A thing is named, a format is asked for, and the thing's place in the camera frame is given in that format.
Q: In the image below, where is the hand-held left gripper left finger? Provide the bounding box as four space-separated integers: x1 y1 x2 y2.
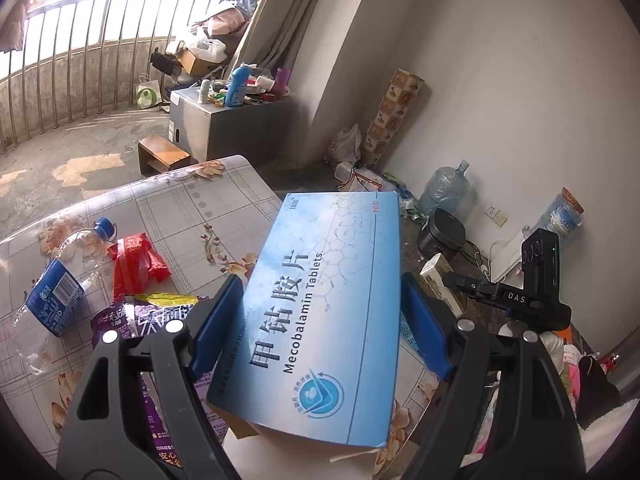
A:
56 275 246 480

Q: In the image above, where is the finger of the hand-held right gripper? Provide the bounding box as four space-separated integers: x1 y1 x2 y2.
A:
443 271 503 306

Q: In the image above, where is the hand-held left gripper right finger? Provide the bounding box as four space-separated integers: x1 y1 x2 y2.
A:
400 272 586 480

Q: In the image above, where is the blue plastic basket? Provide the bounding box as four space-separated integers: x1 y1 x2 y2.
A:
400 305 426 356

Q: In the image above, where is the small white box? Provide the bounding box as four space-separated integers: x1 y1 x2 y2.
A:
419 252 468 317

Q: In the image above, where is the blue medicine box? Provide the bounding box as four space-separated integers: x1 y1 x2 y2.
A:
207 191 403 448

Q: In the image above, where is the white appliance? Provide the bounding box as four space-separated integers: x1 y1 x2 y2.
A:
490 230 532 284

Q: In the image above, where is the dark rice cooker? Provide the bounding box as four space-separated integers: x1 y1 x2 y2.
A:
416 207 468 262

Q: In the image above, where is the clear jar with cork lid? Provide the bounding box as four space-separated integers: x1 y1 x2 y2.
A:
539 187 585 251

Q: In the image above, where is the purple snack bag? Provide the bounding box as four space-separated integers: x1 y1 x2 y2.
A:
90 292 236 468

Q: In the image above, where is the red snack packet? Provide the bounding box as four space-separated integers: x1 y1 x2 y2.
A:
107 233 173 302

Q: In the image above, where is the large blue water jug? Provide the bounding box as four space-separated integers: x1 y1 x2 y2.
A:
417 160 472 218

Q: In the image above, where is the black garment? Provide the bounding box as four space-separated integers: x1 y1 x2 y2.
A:
575 355 624 427

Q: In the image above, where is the floral tablecloth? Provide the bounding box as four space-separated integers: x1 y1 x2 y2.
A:
0 155 451 480

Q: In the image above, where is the open cardboard box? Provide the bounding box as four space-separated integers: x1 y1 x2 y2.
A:
222 410 382 480

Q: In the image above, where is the heap of packets and bottles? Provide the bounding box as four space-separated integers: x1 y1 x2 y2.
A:
334 162 420 221

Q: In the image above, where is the clear bottle with blue label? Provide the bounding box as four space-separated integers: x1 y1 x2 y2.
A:
10 217 119 376

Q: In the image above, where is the wooden stool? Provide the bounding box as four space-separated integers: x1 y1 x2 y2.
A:
138 135 192 176

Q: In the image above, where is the tall patterned box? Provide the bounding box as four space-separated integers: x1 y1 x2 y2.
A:
362 67 426 168

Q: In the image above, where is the white plastic bag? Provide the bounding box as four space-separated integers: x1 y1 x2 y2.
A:
187 27 229 61
327 124 362 165

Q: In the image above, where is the grey cabinet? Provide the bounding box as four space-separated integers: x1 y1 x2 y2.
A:
169 87 296 163

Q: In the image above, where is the blue detergent bottle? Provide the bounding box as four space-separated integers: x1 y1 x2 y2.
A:
225 62 252 108

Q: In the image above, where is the green and white paper bag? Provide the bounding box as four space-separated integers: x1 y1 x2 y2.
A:
135 74 164 110

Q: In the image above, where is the metal railing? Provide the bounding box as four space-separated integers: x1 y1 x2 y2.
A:
0 0 223 153

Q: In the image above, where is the pink bundle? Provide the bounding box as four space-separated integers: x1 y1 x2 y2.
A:
205 5 252 36

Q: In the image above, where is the grey curtain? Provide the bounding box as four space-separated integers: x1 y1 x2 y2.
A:
220 0 386 81

